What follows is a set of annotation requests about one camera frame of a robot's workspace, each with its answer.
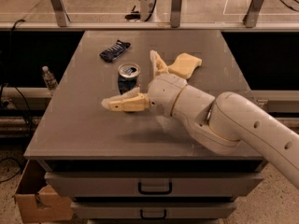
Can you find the middle metal railing post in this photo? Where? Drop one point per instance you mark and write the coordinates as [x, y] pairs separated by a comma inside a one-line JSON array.
[[175, 13]]

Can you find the metal railing post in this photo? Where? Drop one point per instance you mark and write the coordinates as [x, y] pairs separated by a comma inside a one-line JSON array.
[[175, 13], [252, 15], [60, 13]]

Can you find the lower grey drawer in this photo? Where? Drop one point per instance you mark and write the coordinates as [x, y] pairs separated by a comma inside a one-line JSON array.
[[153, 211]]

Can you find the yellow sponge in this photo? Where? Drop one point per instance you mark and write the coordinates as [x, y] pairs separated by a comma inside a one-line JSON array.
[[184, 65]]

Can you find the clear plastic water bottle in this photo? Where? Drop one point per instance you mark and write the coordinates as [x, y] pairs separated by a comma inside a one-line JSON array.
[[49, 79]]

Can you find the grey drawer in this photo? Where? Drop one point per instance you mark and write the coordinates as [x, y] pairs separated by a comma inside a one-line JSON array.
[[107, 184], [153, 211]]

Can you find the crushed red bull can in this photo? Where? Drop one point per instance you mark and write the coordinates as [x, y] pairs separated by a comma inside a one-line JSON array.
[[128, 77]]

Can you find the upper grey drawer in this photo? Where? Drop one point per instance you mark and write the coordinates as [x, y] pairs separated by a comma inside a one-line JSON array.
[[107, 184]]

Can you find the right metal railing post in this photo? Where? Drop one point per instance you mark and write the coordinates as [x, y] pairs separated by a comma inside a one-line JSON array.
[[252, 15]]

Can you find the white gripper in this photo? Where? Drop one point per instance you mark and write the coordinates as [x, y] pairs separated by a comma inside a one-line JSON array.
[[164, 92]]

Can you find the grey drawer cabinet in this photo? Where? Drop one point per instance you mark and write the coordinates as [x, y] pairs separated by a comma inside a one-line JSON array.
[[77, 134]]

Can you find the brown cardboard box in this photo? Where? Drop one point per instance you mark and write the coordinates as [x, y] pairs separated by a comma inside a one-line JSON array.
[[38, 202]]

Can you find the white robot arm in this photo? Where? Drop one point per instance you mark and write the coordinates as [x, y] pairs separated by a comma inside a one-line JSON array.
[[217, 123]]

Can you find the left metal railing post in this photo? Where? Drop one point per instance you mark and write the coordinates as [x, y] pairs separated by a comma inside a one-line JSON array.
[[60, 13]]

